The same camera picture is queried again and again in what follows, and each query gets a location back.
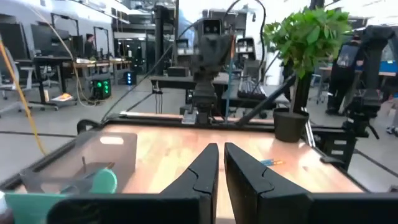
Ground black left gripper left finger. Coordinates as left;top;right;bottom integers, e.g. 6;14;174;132
160;142;220;224

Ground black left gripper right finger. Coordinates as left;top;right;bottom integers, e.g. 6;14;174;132
224;142;312;224

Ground blue paintbrush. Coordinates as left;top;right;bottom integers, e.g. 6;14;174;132
260;158;284;166

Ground black side table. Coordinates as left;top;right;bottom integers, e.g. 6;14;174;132
150;73;290;110

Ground black keyboard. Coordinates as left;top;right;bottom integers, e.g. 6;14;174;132
238;77;268;101

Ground potted green plant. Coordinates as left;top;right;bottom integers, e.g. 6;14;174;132
263;6;352;143

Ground grey translucent plastic bin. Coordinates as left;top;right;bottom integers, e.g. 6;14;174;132
20;132;138;194

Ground black table edge clamp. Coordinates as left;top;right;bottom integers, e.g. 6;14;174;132
320;155;346;166

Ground teal plastic bin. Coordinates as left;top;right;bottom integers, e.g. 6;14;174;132
4;169;118;224

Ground computer tower green lights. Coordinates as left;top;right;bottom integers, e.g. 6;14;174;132
91;78;112;100

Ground wooden office desk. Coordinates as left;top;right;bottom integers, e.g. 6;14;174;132
63;58;133;85

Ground person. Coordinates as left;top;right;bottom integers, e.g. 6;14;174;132
326;35;364;116
83;33;96;58

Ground black computer monitor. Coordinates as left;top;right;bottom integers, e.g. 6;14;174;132
30;24;71;57

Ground grey office chair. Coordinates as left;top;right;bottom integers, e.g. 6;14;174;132
0;46;35;118

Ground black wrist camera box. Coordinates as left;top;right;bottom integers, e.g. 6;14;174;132
201;19;223;35

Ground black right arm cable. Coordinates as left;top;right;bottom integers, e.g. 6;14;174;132
101;0;267;122

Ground black diagonal frame strut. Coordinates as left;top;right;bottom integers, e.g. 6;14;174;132
236;74;296;127

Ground black cable hook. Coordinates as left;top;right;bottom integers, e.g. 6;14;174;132
76;119;102;135

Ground tan hanging cable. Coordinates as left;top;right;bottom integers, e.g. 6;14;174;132
30;9;97;107

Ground black tripod camera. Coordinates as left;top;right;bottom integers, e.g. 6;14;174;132
343;24;396;139

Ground yellow hanging cable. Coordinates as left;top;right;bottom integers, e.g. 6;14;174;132
0;40;47;156

